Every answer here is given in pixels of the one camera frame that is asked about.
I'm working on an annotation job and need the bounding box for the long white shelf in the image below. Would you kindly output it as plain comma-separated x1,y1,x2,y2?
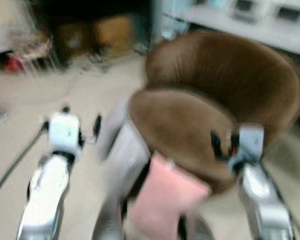
157,0,300,57

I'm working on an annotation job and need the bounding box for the brown round sofa chair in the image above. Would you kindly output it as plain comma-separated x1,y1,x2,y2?
127,30,300,197

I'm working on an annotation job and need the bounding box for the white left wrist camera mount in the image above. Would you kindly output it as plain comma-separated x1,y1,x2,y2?
48,112,84,157

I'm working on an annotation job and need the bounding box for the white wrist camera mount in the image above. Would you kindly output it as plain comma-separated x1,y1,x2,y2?
237,124,265,162
48,112,84,157

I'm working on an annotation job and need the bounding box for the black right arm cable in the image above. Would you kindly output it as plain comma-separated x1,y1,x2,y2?
260,160,300,240

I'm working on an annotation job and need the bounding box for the silver right robot leg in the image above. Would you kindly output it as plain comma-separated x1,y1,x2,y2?
177,212,217,240

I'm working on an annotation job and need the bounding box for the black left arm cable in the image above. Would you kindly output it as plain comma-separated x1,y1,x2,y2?
0,125,47,205

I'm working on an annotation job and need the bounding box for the small red object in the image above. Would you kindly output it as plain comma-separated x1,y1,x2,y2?
3,54,25,74

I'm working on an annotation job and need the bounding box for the silver left robot leg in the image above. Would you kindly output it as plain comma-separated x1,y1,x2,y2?
91,197,128,240

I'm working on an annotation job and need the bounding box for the silver robot leg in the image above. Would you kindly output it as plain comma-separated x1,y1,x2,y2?
91,197,128,240
177,212,217,240

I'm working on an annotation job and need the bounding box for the pink pillow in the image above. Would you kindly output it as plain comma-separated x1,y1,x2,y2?
127,152,212,240

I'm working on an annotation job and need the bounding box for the light brown cardboard box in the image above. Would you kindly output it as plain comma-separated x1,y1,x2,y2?
94,16,137,55

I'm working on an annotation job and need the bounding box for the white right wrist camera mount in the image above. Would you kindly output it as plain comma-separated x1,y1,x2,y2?
237,124,265,162

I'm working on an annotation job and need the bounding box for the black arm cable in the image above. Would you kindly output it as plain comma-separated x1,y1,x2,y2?
0,125,47,205
260,160,300,240

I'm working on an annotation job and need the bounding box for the dark brown cardboard box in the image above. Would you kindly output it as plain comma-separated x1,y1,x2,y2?
54,22,93,58

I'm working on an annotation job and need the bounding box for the white device with screen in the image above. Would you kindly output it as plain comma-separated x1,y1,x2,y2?
274,4,300,25
229,0,260,24

